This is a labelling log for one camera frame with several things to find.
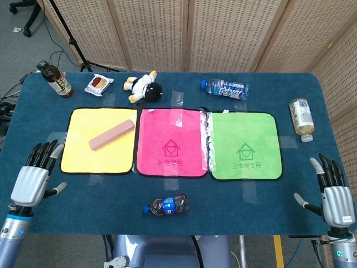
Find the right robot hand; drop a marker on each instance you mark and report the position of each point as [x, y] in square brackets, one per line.
[337, 203]

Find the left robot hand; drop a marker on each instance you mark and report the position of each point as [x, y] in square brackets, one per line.
[29, 184]

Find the long pink plastic box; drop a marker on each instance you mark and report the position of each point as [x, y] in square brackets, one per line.
[111, 135]

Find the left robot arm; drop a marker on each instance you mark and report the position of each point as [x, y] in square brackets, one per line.
[12, 237]

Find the yellow microfiber cloth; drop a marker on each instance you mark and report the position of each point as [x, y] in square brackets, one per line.
[83, 123]

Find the green microfiber cloth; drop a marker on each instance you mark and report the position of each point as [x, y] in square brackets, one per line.
[251, 128]

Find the pink microfiber cloth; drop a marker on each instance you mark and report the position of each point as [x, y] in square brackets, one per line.
[156, 125]

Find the blue felt table cover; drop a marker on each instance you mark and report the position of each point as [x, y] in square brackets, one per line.
[83, 209]

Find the pale yellow tea bottle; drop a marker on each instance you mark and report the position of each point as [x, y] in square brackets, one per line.
[302, 117]

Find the dark tea bottle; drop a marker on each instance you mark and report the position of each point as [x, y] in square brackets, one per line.
[58, 82]

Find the metal table leg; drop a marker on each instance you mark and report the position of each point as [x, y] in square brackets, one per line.
[242, 251]

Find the white snack cake packet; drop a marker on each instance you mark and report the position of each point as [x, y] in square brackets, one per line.
[97, 83]

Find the Pepsi cola bottle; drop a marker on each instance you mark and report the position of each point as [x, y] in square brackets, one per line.
[167, 205]

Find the black tripod stand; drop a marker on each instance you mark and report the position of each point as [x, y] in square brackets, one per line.
[75, 44]

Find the crinkled clear tape strip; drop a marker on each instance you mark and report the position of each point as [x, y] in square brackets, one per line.
[206, 134]

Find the black white plush toy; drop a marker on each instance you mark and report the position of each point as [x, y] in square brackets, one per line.
[145, 88]

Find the grey robot torso base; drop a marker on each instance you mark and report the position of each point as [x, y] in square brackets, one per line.
[167, 254]

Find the blue sports drink bottle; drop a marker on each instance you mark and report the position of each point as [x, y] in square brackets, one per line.
[228, 89]

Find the black office chair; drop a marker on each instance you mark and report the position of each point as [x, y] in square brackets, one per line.
[32, 19]

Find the woven folding screen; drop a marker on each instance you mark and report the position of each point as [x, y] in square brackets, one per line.
[153, 28]

